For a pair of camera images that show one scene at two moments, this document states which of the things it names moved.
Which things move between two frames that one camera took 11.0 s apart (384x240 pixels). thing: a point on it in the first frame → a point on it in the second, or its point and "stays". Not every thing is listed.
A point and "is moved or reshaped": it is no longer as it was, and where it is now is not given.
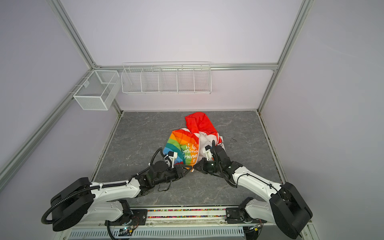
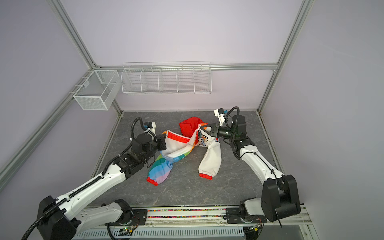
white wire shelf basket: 191,77 stays
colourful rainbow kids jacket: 187,144 is moved or reshaped
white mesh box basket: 98,91 stays
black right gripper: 203,168 → 215,131
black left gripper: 179,171 → 161,140
